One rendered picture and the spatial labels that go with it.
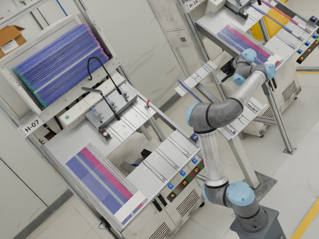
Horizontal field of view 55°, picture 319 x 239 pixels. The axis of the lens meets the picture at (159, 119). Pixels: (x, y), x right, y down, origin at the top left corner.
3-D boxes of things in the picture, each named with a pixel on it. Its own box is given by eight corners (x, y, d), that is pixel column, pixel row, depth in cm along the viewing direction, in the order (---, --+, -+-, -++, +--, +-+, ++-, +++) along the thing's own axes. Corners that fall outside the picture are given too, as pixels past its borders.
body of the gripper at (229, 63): (227, 62, 192) (236, 54, 181) (236, 72, 192) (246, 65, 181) (219, 69, 190) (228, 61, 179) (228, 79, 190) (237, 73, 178)
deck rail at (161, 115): (201, 150, 199) (202, 147, 193) (199, 152, 198) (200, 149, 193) (124, 84, 219) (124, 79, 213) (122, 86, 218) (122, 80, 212)
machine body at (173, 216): (211, 201, 252) (178, 147, 224) (151, 270, 227) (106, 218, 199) (164, 177, 305) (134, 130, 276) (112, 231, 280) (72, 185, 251)
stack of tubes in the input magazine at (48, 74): (110, 59, 198) (86, 22, 186) (44, 108, 180) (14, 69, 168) (102, 59, 209) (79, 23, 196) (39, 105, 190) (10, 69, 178)
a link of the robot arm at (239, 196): (253, 220, 143) (243, 201, 137) (228, 213, 153) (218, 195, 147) (263, 200, 149) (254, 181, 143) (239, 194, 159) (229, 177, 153)
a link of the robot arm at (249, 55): (242, 58, 163) (247, 44, 166) (233, 65, 174) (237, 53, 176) (255, 64, 164) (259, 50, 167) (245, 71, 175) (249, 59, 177)
